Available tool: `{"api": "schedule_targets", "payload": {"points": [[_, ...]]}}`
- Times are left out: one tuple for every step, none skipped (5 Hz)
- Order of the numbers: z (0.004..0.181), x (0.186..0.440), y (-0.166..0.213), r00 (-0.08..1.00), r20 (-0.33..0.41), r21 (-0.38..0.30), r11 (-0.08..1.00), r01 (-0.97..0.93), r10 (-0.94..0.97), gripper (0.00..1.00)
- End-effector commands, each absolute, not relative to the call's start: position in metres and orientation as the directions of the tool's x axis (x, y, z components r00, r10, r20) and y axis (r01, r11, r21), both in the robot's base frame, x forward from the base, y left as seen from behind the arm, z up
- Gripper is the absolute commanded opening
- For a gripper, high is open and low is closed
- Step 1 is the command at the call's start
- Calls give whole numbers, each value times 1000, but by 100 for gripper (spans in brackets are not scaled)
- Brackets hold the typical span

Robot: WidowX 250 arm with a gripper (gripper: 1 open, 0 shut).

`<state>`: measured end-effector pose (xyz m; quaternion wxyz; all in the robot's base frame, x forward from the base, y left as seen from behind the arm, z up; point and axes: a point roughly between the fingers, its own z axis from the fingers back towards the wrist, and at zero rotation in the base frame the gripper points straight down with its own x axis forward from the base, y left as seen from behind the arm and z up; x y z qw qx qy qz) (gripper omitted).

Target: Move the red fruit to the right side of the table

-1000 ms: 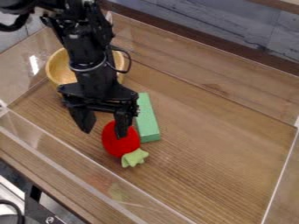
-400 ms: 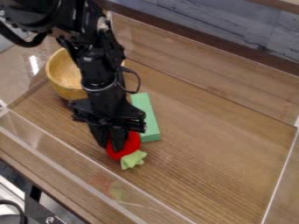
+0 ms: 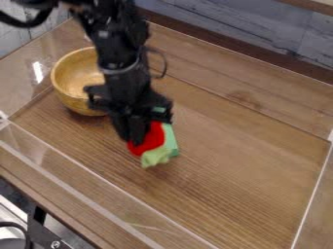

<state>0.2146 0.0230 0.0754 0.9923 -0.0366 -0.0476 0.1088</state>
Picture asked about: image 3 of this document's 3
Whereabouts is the green rectangular block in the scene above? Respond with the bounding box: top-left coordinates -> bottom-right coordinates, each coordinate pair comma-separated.
151,122 -> 179,161

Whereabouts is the black cable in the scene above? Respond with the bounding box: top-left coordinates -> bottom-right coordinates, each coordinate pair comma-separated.
0,221 -> 33,249

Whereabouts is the wooden bowl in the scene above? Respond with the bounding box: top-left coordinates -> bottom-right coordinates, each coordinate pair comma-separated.
50,47 -> 105,117

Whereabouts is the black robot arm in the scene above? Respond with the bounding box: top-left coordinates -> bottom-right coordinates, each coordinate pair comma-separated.
12,0 -> 171,145

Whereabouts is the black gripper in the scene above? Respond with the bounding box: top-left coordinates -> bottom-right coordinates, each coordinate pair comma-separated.
82,62 -> 172,146

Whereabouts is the black table leg bracket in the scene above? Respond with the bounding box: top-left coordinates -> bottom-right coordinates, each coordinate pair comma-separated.
26,206 -> 72,249

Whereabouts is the red plush strawberry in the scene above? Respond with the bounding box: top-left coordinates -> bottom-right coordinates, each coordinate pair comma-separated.
125,122 -> 179,168

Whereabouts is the clear acrylic tray wall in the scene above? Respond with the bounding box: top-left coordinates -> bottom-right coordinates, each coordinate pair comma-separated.
0,113 -> 216,249

